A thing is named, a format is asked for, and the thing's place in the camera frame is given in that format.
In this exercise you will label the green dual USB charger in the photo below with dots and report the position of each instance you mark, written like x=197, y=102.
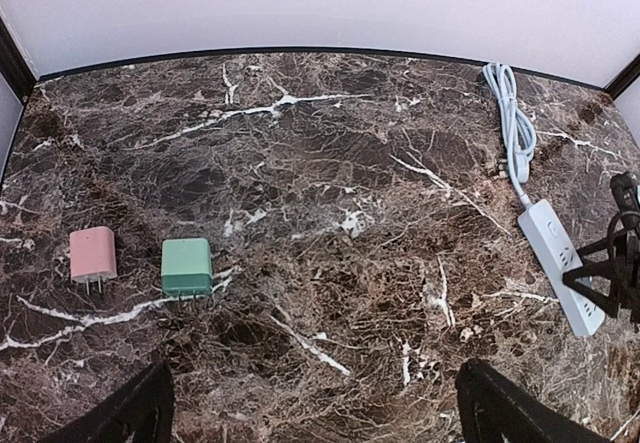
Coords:
x=186, y=268

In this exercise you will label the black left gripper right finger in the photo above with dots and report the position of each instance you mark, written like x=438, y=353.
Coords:
x=494, y=409

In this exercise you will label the pink USB charger plug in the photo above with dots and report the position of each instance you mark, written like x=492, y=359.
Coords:
x=92, y=257

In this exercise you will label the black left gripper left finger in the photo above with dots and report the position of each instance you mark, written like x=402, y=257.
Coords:
x=141, y=410

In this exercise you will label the black frame post right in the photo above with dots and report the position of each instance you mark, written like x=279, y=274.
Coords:
x=623, y=80

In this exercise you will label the black frame post left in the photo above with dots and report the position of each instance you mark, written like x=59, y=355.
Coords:
x=14, y=67

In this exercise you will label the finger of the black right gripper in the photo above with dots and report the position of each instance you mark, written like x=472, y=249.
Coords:
x=616, y=261

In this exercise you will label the black frame post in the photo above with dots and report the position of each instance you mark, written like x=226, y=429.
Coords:
x=14, y=67
x=623, y=80

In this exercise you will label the light blue power strip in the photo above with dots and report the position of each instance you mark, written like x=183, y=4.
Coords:
x=557, y=255

